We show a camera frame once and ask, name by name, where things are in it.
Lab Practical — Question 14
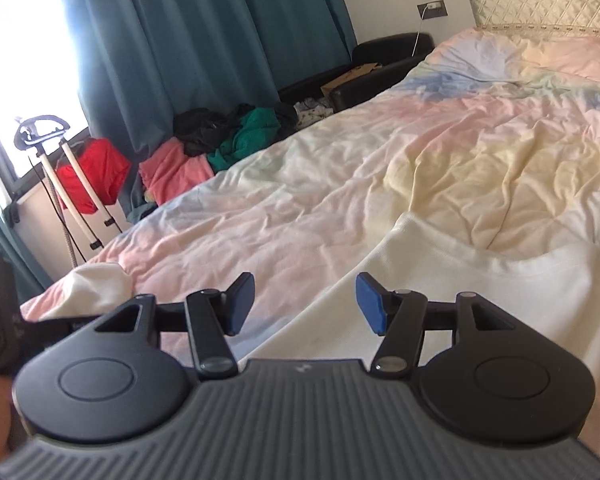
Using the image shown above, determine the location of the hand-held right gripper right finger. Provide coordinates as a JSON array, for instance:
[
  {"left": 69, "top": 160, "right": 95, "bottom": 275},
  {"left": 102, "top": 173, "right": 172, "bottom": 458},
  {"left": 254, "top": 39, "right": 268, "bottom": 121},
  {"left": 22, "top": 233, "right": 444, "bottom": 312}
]
[{"left": 355, "top": 271, "right": 518, "bottom": 376}]

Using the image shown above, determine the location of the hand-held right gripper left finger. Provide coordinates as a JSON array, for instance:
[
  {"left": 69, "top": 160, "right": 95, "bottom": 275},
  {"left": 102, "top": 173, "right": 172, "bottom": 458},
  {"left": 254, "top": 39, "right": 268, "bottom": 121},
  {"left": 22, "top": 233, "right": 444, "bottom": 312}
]
[{"left": 94, "top": 271, "right": 257, "bottom": 378}]

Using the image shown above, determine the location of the white shirt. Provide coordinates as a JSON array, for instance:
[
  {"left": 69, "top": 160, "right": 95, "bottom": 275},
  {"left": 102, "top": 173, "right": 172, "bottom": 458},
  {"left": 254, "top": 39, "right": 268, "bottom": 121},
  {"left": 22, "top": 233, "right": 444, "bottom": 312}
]
[{"left": 237, "top": 212, "right": 600, "bottom": 443}]

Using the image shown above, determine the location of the black clothes pile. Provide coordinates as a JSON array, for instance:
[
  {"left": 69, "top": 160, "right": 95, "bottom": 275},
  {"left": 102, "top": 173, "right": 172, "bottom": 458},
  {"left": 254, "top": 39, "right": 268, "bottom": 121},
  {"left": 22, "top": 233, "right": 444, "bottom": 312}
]
[{"left": 173, "top": 104, "right": 299, "bottom": 159}]

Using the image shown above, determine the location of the garment steamer stand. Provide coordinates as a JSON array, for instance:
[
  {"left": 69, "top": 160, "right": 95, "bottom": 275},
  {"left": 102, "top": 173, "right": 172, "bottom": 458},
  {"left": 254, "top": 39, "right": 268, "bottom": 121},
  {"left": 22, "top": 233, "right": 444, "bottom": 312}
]
[{"left": 13, "top": 115, "right": 124, "bottom": 264}]

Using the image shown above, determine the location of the dark blue cloth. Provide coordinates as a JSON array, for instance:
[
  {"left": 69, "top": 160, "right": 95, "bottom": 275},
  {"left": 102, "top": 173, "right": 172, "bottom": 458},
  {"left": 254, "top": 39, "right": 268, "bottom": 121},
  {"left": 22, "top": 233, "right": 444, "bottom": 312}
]
[{"left": 126, "top": 199, "right": 157, "bottom": 223}]

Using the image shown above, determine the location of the pink garment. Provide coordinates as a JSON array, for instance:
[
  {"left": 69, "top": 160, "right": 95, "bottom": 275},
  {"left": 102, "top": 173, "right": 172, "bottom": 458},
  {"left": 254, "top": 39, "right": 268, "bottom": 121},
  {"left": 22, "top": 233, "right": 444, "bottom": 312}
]
[{"left": 139, "top": 139, "right": 216, "bottom": 207}]

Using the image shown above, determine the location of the pastel bed sheet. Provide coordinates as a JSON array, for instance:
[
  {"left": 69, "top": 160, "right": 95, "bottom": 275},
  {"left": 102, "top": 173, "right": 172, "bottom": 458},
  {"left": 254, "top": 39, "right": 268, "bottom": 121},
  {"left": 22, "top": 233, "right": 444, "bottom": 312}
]
[{"left": 20, "top": 25, "right": 600, "bottom": 466}]

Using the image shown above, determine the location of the red garment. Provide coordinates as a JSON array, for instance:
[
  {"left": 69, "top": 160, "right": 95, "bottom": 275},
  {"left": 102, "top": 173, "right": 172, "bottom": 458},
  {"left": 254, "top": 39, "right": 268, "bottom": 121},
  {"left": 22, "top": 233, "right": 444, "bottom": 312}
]
[{"left": 56, "top": 137, "right": 133, "bottom": 214}]

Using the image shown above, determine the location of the green garment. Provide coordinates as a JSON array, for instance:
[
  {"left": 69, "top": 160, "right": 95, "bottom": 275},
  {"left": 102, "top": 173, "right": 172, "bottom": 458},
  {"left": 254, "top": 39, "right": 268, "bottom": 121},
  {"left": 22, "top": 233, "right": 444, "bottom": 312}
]
[{"left": 207, "top": 107, "right": 292, "bottom": 174}]

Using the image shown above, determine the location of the white patterned cloth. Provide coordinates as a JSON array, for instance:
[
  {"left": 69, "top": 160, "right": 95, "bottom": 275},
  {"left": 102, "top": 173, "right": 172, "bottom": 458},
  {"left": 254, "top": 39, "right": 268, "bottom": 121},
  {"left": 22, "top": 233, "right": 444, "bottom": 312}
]
[{"left": 294, "top": 99, "right": 333, "bottom": 127}]

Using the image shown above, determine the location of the cardboard box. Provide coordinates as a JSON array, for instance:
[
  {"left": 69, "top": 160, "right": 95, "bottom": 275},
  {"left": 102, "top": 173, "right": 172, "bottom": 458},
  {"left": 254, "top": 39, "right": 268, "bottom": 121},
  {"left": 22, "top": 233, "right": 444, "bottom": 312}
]
[{"left": 320, "top": 62, "right": 384, "bottom": 97}]

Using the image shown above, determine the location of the window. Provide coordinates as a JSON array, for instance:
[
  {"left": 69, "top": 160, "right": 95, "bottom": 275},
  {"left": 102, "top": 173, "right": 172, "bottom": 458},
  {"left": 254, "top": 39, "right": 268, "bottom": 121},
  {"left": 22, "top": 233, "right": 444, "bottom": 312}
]
[{"left": 0, "top": 0, "right": 90, "bottom": 186}]

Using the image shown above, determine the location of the black sofa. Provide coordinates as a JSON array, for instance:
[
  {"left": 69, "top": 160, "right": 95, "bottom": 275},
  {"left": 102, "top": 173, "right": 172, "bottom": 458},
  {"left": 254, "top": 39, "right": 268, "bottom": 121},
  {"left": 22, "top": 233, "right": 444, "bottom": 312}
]
[{"left": 278, "top": 32, "right": 436, "bottom": 112}]

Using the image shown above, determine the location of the wide teal curtain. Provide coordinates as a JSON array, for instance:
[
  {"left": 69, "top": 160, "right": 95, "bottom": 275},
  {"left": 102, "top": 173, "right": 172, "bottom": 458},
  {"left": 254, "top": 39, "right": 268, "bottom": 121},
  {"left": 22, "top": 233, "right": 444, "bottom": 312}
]
[{"left": 50, "top": 0, "right": 358, "bottom": 163}]

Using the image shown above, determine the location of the pastel pillow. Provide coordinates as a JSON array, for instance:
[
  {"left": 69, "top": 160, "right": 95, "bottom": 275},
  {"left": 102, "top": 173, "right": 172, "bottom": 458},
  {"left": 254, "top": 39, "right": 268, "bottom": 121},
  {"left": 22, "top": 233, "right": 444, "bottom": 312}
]
[{"left": 430, "top": 26, "right": 600, "bottom": 86}]

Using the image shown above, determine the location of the white charging cable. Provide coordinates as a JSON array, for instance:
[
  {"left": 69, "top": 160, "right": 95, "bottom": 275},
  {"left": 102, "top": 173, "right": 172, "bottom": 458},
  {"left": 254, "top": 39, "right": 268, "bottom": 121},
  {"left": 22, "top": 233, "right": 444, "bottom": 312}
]
[{"left": 411, "top": 6, "right": 432, "bottom": 59}]

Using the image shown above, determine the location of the wall socket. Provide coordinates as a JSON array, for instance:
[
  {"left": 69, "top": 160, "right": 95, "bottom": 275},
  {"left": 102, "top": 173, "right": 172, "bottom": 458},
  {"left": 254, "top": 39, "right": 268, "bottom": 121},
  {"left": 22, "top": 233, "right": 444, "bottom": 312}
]
[{"left": 417, "top": 1, "right": 449, "bottom": 19}]

